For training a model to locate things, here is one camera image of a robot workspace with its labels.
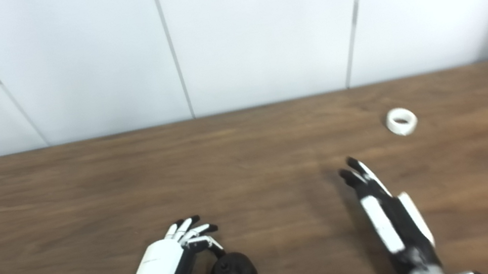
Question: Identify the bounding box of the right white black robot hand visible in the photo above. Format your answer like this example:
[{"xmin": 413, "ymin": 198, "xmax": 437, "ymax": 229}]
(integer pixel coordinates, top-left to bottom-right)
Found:
[{"xmin": 336, "ymin": 144, "xmax": 441, "ymax": 274}]

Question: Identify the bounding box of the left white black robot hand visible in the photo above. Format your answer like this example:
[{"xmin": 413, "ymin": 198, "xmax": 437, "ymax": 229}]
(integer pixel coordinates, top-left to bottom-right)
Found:
[{"xmin": 112, "ymin": 208, "xmax": 247, "ymax": 274}]

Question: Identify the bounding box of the white plastic ring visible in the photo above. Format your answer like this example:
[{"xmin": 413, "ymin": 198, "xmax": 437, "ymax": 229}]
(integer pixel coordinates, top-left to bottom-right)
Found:
[{"xmin": 384, "ymin": 105, "xmax": 420, "ymax": 139}]

